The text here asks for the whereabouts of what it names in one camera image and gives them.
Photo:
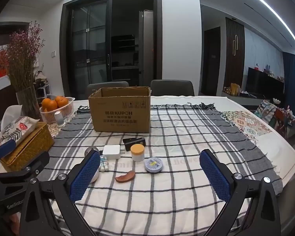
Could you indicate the silver round object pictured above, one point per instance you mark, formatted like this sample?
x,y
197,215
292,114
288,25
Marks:
x,y
91,150

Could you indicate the small white cylinder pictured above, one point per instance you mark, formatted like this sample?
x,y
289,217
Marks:
x,y
59,119

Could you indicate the dark wooden door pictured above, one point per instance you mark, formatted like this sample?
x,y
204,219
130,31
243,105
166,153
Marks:
x,y
211,59

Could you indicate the pile of oranges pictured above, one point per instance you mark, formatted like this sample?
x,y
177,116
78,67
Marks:
x,y
50,104

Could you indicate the black rectangular device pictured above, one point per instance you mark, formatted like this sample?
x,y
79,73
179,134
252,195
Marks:
x,y
134,142

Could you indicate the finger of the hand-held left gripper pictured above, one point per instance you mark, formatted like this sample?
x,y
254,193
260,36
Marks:
x,y
38,163
5,149

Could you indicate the woven tissue box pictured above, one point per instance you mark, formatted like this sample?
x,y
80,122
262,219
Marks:
x,y
32,147

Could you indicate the dark slatted cabinet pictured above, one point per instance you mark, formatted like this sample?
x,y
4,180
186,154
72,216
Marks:
x,y
233,64

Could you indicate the white tissue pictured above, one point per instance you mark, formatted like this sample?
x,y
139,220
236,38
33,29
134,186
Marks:
x,y
12,113

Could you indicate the glass vase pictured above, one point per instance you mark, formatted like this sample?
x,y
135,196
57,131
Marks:
x,y
29,103

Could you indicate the dark sliding glass door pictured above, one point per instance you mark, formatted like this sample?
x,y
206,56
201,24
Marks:
x,y
88,49

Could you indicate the white round device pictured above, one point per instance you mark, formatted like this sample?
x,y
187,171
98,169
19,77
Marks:
x,y
95,176

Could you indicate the white plastic basket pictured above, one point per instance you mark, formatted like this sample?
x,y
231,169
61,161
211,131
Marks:
x,y
64,111

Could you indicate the yellow boxes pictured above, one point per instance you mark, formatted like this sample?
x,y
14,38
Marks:
x,y
234,88

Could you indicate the brown cardboard box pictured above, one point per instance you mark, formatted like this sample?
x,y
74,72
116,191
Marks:
x,y
120,118

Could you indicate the wall poster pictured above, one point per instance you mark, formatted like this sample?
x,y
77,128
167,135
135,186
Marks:
x,y
1,66

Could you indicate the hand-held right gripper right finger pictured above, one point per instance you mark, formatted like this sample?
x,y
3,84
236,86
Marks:
x,y
215,177

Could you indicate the small white vial pack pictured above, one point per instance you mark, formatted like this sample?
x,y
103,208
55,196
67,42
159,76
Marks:
x,y
103,164

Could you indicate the floral fabric tissue pouch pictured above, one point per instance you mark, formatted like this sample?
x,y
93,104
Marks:
x,y
17,129

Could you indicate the brown wooden comb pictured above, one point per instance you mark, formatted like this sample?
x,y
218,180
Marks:
x,y
125,177

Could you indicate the white television cabinet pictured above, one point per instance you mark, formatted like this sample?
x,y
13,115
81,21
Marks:
x,y
245,99

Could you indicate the white charger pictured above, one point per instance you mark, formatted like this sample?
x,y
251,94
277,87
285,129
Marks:
x,y
111,151

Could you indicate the grey checked cloth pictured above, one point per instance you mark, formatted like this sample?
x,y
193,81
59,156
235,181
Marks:
x,y
177,137

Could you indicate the white jar yellow lid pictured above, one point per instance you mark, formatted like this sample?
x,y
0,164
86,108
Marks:
x,y
137,153

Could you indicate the black television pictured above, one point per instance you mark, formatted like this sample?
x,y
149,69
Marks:
x,y
263,82

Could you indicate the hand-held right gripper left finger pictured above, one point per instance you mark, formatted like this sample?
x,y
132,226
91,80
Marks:
x,y
84,175

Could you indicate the white storage shelf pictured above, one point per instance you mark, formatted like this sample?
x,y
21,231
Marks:
x,y
43,88

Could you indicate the blue curtain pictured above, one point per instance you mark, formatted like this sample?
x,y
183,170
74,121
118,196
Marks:
x,y
293,83

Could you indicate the grey dining chair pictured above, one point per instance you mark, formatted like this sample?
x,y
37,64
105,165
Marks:
x,y
172,87
105,85

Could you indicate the colourful patterned cloth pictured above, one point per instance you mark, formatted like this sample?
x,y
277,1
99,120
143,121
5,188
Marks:
x,y
266,111

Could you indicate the grey refrigerator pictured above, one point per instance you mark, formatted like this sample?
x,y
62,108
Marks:
x,y
145,44

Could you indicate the red patterned packet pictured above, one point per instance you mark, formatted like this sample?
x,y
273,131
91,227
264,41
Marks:
x,y
23,61

